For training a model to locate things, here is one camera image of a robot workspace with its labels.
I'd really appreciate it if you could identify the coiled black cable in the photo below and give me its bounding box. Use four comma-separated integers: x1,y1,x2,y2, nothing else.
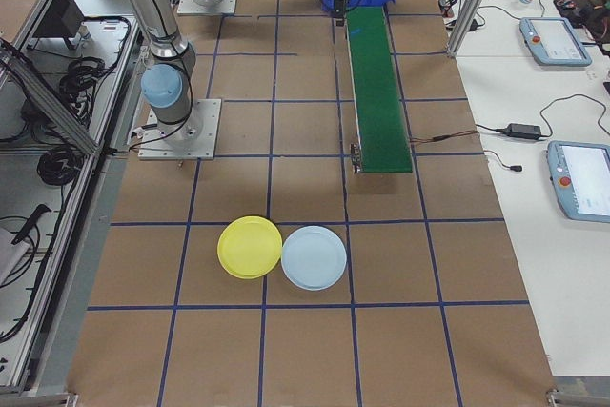
59,56,120,108
37,147,82,187

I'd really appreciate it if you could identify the metal V-shaped frame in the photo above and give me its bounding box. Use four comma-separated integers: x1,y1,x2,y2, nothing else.
0,0,144,397

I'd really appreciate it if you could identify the black box inside frame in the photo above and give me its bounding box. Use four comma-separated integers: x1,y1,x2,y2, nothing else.
32,0,87,39

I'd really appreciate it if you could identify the aluminium extrusion post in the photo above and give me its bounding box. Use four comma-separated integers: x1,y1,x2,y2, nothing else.
445,0,506,58

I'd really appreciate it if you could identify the black inline plug cable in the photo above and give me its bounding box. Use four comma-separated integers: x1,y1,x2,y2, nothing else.
483,149,523,173

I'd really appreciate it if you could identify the yellow plastic plate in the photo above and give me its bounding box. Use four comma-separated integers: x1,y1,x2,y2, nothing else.
217,215,283,279

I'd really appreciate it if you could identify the black power brick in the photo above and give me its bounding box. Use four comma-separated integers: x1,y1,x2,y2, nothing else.
504,123,544,140

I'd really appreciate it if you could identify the blue grey teach pendant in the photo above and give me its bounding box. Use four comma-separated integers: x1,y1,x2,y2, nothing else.
518,15,594,68
545,139,610,223

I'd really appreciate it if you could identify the green belt conveyor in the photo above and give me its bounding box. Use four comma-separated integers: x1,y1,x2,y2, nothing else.
345,6,415,177

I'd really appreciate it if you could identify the red conveyor wire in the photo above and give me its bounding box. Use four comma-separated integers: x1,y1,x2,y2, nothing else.
408,131,479,145

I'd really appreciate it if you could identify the light blue plastic plate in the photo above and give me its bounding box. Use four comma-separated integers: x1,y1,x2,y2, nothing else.
280,225,348,292

